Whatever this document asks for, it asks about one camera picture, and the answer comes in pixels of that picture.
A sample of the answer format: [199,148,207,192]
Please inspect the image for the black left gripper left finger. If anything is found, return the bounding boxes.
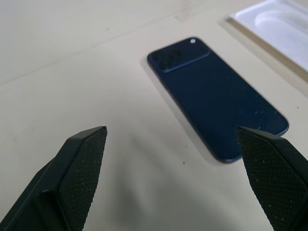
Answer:
[0,126,108,231]

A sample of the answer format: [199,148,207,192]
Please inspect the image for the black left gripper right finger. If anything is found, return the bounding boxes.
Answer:
[235,126,308,231]

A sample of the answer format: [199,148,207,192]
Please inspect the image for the dark blue smartphone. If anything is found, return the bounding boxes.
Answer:
[147,36,290,164]

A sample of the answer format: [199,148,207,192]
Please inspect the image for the white phone box base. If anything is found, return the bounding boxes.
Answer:
[225,0,308,89]

